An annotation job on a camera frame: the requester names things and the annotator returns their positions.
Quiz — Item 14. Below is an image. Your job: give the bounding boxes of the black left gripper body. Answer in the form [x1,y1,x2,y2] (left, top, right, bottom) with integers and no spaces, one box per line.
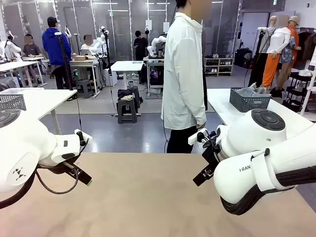
[37,154,83,176]

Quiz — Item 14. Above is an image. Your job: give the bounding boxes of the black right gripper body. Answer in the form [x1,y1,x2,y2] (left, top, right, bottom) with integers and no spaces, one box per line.
[201,142,222,174]

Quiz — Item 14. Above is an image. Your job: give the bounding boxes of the grey plastic lattice basket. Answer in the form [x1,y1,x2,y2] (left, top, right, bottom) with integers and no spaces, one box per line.
[229,86,273,114]

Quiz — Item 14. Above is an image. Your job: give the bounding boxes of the person's right forearm white sleeve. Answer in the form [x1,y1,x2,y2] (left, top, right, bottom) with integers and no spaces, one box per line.
[184,93,207,126]

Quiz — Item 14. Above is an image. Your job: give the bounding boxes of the grey plastic stool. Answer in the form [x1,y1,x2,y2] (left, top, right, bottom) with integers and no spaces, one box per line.
[117,98,138,124]
[128,85,142,116]
[75,79,94,99]

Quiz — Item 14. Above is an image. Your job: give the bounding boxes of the person in white shirt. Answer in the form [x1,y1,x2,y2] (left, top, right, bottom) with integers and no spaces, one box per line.
[160,0,213,154]

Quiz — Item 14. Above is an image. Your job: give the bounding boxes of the dark clothes pile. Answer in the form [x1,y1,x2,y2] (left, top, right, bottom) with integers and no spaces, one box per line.
[117,88,136,102]

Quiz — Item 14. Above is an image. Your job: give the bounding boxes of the computer tower coloured lights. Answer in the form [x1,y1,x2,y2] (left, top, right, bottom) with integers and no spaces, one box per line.
[148,65,164,89]

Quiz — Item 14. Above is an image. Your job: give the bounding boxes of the wooden shoe rack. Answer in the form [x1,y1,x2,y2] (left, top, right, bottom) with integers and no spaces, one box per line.
[203,56,235,77]

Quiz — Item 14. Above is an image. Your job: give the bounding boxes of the black tripod stand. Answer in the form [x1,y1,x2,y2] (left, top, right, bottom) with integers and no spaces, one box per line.
[247,26,269,87]

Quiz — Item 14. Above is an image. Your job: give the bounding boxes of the black suitcase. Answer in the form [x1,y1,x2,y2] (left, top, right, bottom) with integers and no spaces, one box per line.
[234,48,253,69]

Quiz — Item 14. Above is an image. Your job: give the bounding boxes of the black tripod pole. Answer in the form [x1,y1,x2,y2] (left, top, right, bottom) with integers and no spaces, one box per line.
[54,31,74,91]

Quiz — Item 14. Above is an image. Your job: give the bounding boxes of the white work desk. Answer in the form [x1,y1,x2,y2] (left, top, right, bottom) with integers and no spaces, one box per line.
[143,56,165,97]
[70,58,102,96]
[0,60,48,89]

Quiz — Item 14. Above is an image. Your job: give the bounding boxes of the white metal rack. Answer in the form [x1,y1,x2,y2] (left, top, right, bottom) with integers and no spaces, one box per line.
[300,64,316,122]

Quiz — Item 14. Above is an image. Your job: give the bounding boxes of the seated person grey shirt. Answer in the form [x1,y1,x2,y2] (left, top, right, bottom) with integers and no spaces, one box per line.
[21,34,43,58]

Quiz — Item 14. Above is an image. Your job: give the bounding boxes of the white standing desk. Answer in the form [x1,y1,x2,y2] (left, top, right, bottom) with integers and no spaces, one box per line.
[110,60,144,117]

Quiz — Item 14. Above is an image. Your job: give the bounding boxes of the black shelf cart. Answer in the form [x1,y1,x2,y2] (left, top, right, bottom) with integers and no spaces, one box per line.
[282,71,315,112]

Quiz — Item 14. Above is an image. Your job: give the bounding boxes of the person in blue hoodie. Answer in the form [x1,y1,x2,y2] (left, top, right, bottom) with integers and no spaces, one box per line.
[41,16,73,90]

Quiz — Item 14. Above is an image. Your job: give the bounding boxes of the seated person white shirt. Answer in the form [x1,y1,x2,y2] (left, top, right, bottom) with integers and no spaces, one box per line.
[80,34,95,50]

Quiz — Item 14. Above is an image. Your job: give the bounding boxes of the person in black clothes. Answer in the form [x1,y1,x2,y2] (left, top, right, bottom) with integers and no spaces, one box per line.
[133,30,148,61]

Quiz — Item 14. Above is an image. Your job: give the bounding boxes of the mannequin white top orange trousers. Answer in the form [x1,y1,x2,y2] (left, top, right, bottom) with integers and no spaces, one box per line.
[262,14,292,91]

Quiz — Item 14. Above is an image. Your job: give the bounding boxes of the clothes rack dark garments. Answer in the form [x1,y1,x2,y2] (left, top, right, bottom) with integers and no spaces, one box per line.
[295,26,316,71]

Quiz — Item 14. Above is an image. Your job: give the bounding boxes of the mannequin in grey top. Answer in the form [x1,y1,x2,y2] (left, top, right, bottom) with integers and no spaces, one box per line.
[263,15,278,54]

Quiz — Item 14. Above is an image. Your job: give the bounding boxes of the mannequin orange shirt beige cap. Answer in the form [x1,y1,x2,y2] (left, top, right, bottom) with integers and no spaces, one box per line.
[277,15,302,91]

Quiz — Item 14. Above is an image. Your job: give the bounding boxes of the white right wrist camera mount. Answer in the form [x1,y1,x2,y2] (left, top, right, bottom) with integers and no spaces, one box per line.
[188,127,209,147]

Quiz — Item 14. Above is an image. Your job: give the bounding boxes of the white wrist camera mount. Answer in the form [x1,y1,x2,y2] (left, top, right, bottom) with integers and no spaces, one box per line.
[74,128,94,147]
[188,127,209,147]

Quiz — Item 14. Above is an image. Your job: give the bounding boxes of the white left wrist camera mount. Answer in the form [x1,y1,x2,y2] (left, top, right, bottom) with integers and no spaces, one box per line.
[74,128,94,147]

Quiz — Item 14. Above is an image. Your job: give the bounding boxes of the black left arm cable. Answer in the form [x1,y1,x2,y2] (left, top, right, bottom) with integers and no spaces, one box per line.
[0,167,82,210]

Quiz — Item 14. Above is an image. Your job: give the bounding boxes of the black right arm cable sleeve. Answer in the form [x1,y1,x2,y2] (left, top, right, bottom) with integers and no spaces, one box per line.
[220,164,316,216]

